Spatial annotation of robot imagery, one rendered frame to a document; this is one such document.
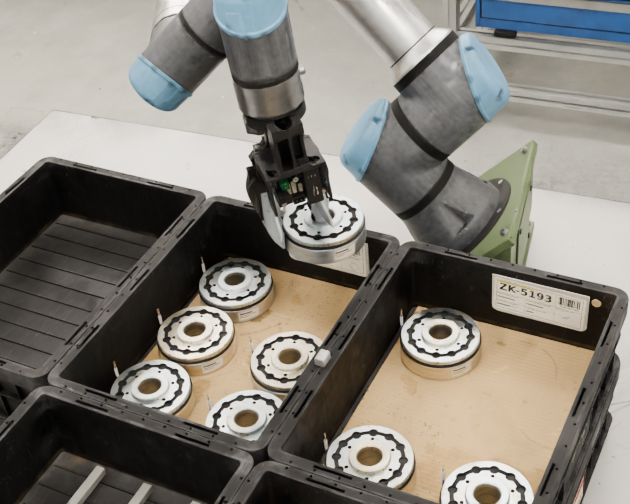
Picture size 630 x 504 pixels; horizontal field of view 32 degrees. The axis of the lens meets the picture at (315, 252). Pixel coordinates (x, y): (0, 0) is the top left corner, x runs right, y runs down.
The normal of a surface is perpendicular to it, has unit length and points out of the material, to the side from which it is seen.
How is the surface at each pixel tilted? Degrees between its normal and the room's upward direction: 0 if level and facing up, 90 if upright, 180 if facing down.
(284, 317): 0
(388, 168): 79
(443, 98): 71
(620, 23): 90
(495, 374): 0
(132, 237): 0
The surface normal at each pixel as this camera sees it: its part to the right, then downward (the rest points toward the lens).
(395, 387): -0.09, -0.77
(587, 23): -0.39, 0.61
